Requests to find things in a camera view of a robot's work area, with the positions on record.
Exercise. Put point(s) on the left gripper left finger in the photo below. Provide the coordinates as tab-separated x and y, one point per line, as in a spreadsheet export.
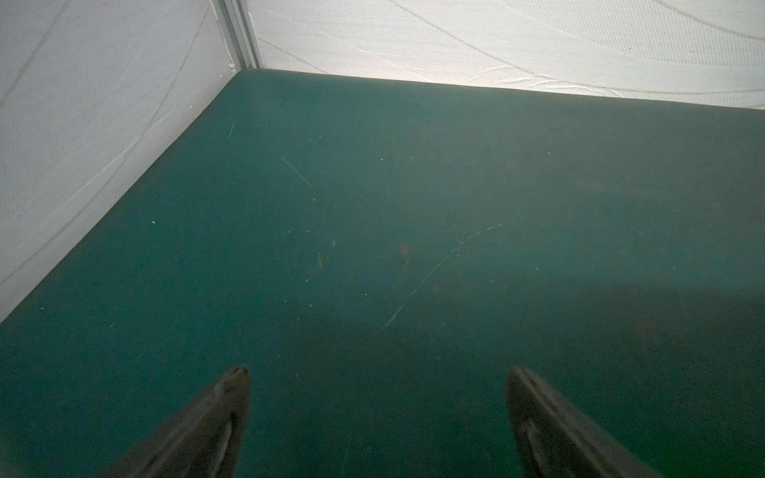
202	439

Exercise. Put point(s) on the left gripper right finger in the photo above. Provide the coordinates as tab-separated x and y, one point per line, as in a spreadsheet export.
556	439

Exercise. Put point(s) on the dark green table mat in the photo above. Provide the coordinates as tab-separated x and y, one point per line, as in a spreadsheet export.
380	254

